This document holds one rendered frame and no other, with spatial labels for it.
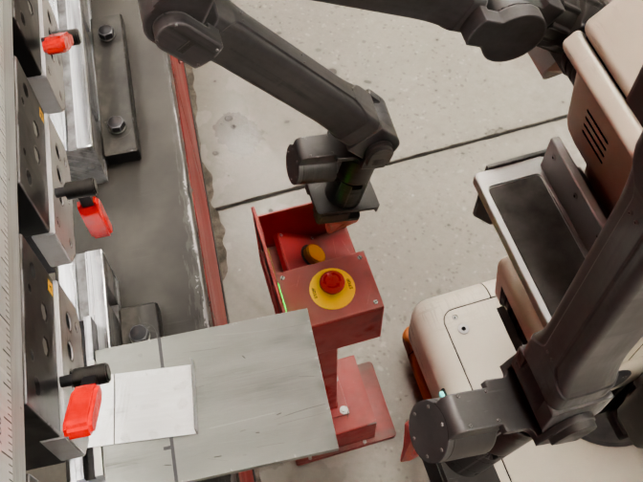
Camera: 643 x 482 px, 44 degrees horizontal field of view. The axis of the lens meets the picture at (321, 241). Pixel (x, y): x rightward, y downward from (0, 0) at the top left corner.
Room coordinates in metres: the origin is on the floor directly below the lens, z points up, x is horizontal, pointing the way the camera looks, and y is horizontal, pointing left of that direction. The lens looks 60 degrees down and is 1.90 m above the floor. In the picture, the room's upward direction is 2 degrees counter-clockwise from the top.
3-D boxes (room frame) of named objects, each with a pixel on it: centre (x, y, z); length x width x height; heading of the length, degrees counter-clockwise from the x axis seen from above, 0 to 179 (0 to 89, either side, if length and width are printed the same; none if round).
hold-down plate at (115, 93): (0.89, 0.33, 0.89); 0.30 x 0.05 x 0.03; 11
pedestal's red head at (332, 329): (0.60, 0.01, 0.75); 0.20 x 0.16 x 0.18; 15
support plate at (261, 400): (0.31, 0.13, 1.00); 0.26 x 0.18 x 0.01; 101
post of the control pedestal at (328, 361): (0.60, 0.01, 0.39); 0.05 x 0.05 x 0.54; 15
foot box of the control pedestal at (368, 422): (0.61, -0.02, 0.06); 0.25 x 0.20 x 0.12; 105
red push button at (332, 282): (0.56, -0.01, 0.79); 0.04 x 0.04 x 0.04
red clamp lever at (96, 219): (0.45, 0.24, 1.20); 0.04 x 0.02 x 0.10; 101
